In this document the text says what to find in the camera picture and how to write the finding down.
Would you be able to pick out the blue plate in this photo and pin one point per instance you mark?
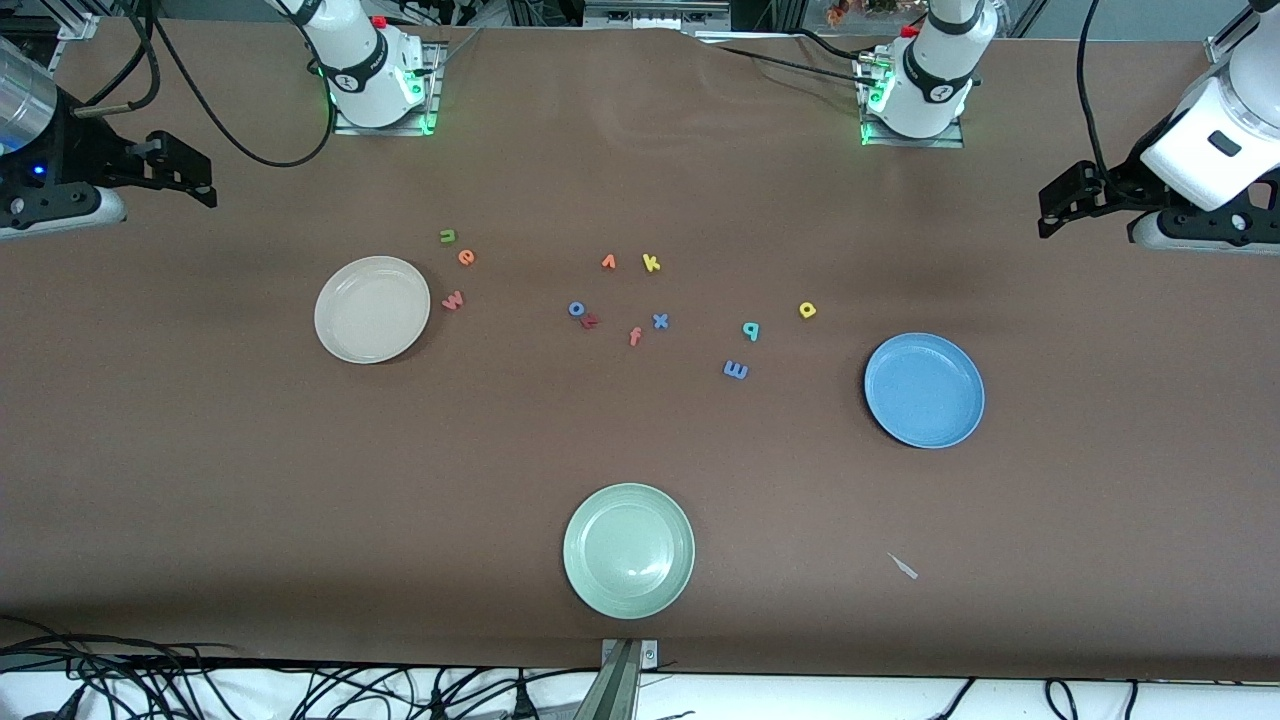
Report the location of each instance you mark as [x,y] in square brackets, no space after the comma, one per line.
[924,390]

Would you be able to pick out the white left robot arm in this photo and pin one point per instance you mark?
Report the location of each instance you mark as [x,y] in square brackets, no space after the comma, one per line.
[935,80]

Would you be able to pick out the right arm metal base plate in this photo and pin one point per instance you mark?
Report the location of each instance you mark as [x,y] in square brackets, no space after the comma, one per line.
[436,75]

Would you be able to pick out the aluminium frame profile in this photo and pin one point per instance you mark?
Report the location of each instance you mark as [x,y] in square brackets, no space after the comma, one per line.
[78,27]
[1225,45]

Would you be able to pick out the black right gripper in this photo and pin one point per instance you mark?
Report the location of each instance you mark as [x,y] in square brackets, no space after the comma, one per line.
[82,150]

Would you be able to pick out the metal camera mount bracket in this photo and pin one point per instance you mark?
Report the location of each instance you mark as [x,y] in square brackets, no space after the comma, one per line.
[620,680]

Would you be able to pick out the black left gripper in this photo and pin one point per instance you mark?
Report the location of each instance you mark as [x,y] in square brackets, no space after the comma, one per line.
[1122,183]

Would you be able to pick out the pale green plate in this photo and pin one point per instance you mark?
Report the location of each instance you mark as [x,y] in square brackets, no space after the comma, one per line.
[629,551]

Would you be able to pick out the blue foam letter m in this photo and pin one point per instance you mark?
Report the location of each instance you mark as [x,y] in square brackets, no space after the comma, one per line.
[735,371]

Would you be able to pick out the red foam letter w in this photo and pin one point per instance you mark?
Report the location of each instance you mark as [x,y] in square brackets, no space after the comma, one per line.
[453,300]

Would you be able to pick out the orange flower decoration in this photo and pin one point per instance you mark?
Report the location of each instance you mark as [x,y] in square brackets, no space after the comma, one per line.
[850,10]

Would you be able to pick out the beige brown plate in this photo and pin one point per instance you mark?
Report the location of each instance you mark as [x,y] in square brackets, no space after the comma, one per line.
[372,310]

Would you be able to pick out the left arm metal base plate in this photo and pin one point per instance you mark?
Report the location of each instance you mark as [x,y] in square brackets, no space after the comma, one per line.
[912,143]

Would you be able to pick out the small white tape scrap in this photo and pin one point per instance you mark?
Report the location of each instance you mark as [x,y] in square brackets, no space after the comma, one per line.
[905,569]

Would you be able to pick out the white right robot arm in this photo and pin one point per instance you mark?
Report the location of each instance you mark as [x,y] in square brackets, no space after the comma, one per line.
[360,60]

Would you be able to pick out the grey metal box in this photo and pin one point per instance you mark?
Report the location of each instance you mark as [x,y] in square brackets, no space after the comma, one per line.
[655,12]

